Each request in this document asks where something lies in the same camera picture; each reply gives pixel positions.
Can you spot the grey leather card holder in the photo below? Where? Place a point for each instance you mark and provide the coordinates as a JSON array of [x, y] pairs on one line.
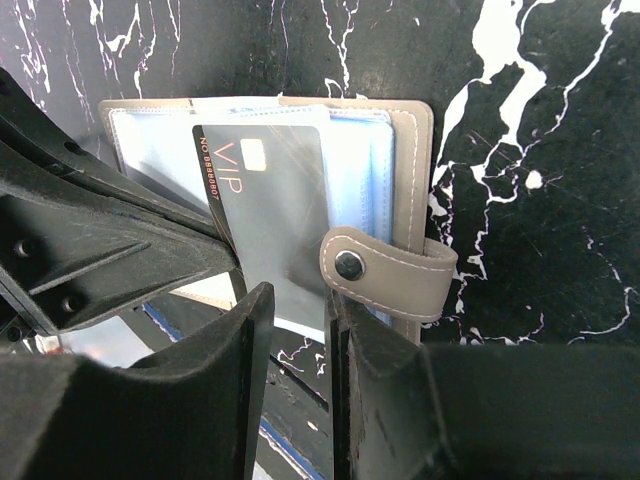
[[376, 157]]

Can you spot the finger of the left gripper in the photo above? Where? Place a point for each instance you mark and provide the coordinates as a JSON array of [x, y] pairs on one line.
[[79, 240]]

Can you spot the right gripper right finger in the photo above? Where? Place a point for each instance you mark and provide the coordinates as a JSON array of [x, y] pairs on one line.
[[445, 411]]

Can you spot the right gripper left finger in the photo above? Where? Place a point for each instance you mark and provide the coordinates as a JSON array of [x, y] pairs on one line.
[[190, 411]]

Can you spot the dark grey credit card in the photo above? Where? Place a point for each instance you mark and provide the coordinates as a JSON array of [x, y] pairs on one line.
[[268, 197]]

